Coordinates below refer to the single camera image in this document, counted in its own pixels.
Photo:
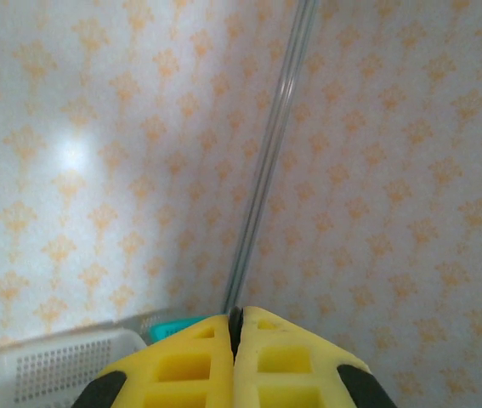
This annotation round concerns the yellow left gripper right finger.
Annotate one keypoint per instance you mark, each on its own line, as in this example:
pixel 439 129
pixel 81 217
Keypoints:
pixel 291 365

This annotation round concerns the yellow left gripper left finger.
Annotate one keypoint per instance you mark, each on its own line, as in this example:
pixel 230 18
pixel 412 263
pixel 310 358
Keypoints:
pixel 181 370

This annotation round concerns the teal perforated plastic basket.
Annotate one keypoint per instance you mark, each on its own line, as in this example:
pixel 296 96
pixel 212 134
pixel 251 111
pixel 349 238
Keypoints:
pixel 168 329

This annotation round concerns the white perforated plastic basket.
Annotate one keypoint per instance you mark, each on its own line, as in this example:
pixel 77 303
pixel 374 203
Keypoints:
pixel 32 370

